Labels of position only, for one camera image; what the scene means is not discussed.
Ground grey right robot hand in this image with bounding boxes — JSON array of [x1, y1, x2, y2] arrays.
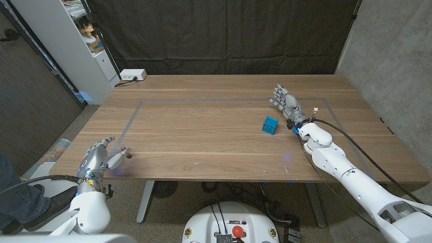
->
[[269, 83, 308, 126]]

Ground grey table leg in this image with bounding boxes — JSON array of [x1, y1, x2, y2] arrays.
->
[[303, 183, 327, 229], [136, 180, 156, 224]]

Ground black power strip cord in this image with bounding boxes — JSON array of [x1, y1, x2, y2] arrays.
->
[[113, 76, 138, 88]]

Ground person leg in blue jeans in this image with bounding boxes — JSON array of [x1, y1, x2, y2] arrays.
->
[[0, 153, 51, 234]]

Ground grey tape rectangle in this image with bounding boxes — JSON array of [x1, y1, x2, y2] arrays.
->
[[107, 97, 375, 178]]

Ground blue cube block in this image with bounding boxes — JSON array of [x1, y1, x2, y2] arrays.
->
[[261, 115, 279, 136]]

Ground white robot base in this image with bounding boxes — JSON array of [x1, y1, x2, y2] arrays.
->
[[182, 201, 280, 243]]

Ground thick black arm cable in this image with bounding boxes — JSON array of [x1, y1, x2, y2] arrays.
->
[[312, 116, 427, 205], [0, 174, 82, 196]]

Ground white power strip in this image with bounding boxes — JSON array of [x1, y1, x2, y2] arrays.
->
[[119, 68, 148, 82]]

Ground white shelf cabinet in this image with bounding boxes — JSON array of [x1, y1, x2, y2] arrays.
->
[[11, 0, 121, 105]]

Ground black backdrop curtain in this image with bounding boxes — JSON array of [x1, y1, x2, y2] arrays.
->
[[86, 0, 362, 76]]

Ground backdrop stand pole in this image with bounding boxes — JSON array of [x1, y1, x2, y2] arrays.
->
[[351, 0, 364, 22], [80, 0, 122, 80]]

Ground black floor cable bundle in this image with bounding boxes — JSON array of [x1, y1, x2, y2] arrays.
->
[[201, 182, 301, 230]]

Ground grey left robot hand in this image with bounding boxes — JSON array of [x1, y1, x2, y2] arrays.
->
[[76, 136, 132, 182]]

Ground black round fan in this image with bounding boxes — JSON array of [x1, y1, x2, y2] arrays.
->
[[152, 181, 179, 199]]

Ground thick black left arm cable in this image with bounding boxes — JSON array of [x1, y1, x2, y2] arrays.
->
[[0, 174, 82, 196]]

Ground black door handle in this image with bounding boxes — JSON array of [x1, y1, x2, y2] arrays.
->
[[0, 28, 21, 43]]

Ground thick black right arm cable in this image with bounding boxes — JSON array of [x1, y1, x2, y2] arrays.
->
[[312, 116, 427, 205]]

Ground yellow toy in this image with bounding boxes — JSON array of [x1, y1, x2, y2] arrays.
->
[[80, 22, 95, 38]]

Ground black shoe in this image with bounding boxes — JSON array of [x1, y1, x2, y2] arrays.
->
[[23, 185, 79, 233]]

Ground colourful floor mat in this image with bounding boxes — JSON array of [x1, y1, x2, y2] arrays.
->
[[22, 138, 72, 180]]

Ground cardboard box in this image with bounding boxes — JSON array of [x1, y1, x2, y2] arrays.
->
[[88, 36, 105, 54]]

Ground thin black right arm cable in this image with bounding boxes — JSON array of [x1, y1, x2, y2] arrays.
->
[[296, 132, 382, 231]]

